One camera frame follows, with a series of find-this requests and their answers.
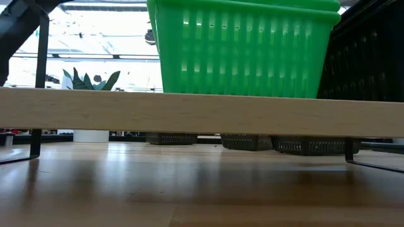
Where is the green artificial plant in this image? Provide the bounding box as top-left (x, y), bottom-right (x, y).
top-left (62, 67), bottom-right (121, 91)

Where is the dark round background object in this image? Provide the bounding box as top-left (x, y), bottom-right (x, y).
top-left (145, 28), bottom-right (157, 46)

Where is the wooden shelf with black legs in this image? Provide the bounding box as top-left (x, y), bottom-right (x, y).
top-left (0, 14), bottom-right (404, 173)

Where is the green slotted plastic basket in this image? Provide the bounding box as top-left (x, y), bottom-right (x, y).
top-left (232, 0), bottom-right (342, 13)
top-left (146, 0), bottom-right (342, 99)

